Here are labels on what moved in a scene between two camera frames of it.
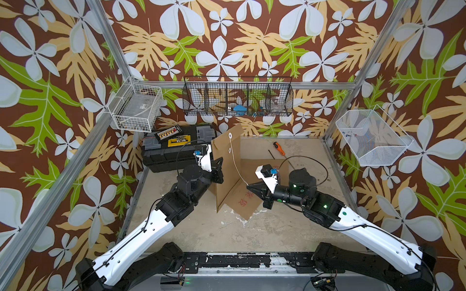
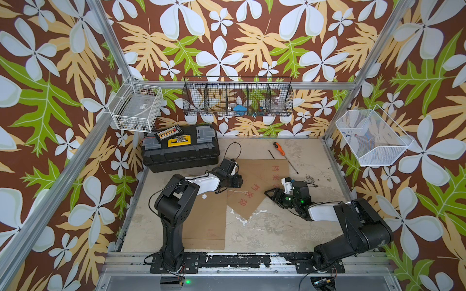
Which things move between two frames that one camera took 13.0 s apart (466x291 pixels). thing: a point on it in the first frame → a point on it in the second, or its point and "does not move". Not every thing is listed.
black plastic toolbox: x=175 y=154 does not move
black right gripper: x=266 y=194 → x=276 y=191
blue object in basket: x=240 y=110 does not move
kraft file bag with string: x=228 y=147 → x=206 y=229
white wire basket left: x=135 y=107 does not move
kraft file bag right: x=248 y=167 does not move
